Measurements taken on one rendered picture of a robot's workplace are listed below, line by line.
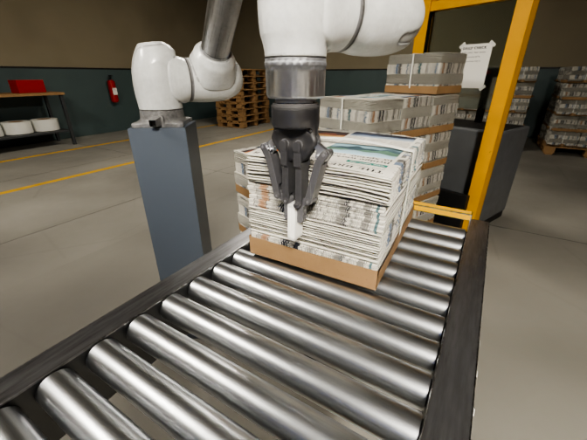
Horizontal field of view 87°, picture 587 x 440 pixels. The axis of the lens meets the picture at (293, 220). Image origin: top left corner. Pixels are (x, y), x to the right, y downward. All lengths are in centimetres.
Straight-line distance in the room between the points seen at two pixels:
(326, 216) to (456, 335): 28
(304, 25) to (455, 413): 51
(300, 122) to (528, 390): 151
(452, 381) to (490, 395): 113
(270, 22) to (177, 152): 84
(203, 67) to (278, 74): 80
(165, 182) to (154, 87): 33
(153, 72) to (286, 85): 83
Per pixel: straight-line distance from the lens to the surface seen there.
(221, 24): 117
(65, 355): 59
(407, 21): 59
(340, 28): 50
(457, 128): 285
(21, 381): 59
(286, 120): 48
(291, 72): 47
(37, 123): 720
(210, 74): 126
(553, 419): 169
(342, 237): 59
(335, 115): 184
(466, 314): 63
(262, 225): 67
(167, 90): 125
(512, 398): 168
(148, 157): 128
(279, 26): 47
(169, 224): 135
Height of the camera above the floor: 117
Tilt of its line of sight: 25 degrees down
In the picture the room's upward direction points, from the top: straight up
